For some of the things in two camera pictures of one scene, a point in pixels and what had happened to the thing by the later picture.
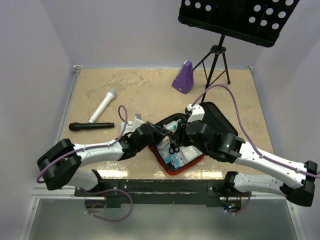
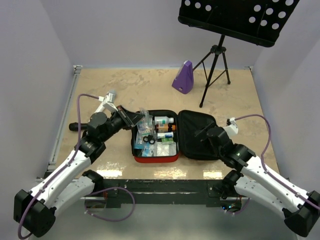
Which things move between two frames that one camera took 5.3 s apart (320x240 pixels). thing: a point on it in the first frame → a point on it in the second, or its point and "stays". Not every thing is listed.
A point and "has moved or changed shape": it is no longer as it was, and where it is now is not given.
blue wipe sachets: [174, 158] → [148, 151]
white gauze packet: [190, 153] → [165, 150]
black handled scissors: [173, 148] has moved or changed shape
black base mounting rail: [135, 192] stays
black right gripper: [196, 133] → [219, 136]
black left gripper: [158, 133] → [132, 118]
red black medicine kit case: [188, 142] has moved or changed shape
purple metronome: [184, 81] stays
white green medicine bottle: [172, 126] → [163, 120]
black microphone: [74, 126] stays
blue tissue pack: [164, 143] → [144, 127]
